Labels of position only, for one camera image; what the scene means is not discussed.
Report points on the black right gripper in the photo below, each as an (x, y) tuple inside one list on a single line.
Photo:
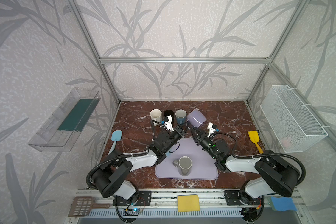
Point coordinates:
[(199, 137)]

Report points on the green circuit board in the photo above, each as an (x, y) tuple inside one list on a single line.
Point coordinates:
[(133, 212)]

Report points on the blue polka dot mug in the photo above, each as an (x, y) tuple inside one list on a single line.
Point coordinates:
[(180, 116)]

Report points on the aluminium frame post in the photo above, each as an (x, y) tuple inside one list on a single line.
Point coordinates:
[(79, 18)]

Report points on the white wire basket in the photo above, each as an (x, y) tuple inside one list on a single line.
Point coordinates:
[(293, 124)]

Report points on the white faceted mug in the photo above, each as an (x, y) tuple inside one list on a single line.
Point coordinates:
[(156, 115)]

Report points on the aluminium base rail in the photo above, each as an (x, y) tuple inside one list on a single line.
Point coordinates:
[(164, 203)]

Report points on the lavender plastic tray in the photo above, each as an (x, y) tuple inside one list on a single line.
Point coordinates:
[(203, 166)]

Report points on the yellow sponge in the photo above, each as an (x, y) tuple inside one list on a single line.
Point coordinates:
[(188, 203)]

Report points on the light blue silicone spatula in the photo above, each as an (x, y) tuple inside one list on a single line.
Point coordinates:
[(116, 136)]

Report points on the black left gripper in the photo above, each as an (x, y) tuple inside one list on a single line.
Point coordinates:
[(178, 133)]

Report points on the black mug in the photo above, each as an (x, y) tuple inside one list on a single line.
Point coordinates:
[(168, 113)]

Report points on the grey mug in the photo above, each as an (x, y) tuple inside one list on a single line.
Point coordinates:
[(184, 165)]

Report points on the yellow item on table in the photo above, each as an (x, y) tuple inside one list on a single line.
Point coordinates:
[(254, 138)]

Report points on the clear plastic wall bin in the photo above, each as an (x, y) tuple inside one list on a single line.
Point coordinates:
[(63, 128)]

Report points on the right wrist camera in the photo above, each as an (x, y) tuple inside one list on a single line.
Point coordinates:
[(212, 129)]

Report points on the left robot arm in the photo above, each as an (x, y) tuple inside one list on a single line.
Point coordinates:
[(109, 177)]

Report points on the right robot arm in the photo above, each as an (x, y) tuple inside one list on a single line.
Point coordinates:
[(279, 173)]

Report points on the blue sponge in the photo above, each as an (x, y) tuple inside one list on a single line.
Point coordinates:
[(282, 204)]

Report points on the brown slotted spatula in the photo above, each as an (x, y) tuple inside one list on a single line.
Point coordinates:
[(82, 206)]

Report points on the lavender mug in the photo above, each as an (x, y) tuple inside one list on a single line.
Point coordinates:
[(196, 118)]

